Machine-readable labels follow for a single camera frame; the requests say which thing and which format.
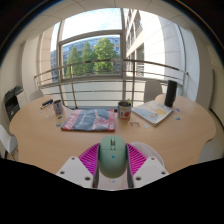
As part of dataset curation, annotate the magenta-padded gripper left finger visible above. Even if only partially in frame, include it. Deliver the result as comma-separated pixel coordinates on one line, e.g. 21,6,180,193
55,143,101,190

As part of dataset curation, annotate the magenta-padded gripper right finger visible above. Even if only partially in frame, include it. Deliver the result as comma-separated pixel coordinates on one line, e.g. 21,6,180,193
125,143,170,190

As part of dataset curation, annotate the mint green computer mouse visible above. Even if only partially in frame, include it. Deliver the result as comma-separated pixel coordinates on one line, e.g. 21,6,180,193
98,135,128,179

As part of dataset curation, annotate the dark red magazine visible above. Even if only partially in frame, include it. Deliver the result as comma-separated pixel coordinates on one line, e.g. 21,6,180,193
60,108,116,132

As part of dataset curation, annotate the light blue white book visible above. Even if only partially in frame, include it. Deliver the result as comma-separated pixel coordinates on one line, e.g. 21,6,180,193
131,100,175,127

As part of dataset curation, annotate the printed tin can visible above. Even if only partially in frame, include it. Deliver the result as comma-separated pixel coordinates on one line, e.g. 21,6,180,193
116,99,133,121

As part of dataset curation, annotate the small dark blue box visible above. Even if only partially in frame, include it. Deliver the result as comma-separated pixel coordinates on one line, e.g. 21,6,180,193
40,98,54,110

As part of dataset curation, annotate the black cylindrical speaker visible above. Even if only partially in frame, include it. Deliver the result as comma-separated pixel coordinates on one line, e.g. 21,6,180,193
163,79,178,108

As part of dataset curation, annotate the black office printer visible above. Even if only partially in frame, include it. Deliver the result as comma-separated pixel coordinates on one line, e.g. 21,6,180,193
3,85,24,122

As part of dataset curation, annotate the metal balcony railing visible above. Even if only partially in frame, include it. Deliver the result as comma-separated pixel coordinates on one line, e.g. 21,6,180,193
33,58,189,109

